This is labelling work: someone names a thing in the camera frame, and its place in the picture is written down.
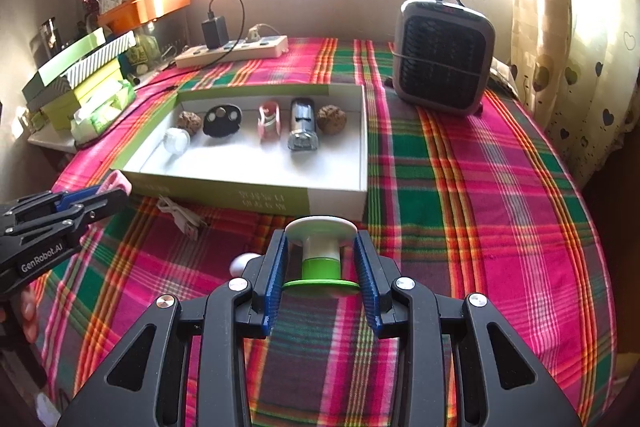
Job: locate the white mushroom-shaped knob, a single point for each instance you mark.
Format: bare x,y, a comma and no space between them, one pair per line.
239,263

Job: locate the striped grey box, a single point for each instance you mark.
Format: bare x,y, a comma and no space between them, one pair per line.
82,69

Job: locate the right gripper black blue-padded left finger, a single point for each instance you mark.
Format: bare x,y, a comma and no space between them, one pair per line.
143,380

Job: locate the green white flat box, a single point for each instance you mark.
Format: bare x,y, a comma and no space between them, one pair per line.
62,61

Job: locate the white plug with cord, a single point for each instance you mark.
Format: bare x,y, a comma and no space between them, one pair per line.
253,34

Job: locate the white power strip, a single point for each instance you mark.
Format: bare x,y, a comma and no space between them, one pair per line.
265,47

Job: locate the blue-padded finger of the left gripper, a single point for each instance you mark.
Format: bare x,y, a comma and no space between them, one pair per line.
44,203

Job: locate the green white spool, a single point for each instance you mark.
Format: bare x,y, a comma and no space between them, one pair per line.
321,239

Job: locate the heart-patterned cream curtain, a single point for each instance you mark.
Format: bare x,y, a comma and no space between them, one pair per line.
575,64

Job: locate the yellow-green box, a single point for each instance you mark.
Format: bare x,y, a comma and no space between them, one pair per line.
88,95

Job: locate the green tissue pack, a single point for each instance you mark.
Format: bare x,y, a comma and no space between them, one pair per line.
104,105

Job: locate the green white cardboard box tray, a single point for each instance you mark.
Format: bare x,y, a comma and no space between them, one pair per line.
241,172

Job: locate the plaid pink green bedspread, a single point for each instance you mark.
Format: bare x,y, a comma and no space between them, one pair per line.
461,204

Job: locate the black charger adapter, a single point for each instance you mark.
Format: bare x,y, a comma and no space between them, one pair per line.
215,31

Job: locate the pink clip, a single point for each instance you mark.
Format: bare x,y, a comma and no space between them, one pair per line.
115,181
269,121

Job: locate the black clear-ended lighter device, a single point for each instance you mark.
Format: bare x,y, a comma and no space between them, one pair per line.
303,135

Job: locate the large brown walnut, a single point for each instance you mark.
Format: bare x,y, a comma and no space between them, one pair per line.
331,119

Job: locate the black oval three-hole disc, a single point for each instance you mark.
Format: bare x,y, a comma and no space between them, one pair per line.
222,120

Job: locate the grey portable fan heater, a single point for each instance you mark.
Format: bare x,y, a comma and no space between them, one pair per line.
442,55

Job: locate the white round cap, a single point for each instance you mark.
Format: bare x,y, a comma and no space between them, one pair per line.
176,141

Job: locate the person's hand under gripper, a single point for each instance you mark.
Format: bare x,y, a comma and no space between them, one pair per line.
27,303

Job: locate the small brown walnut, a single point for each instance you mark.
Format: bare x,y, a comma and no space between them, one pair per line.
190,122

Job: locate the orange tray box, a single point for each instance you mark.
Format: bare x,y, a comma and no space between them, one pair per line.
134,13

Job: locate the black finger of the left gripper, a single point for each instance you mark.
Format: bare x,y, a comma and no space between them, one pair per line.
93,209

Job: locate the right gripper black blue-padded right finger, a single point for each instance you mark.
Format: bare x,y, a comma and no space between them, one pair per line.
498,380

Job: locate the white bedside shelf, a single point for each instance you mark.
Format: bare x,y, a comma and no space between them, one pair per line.
52,139

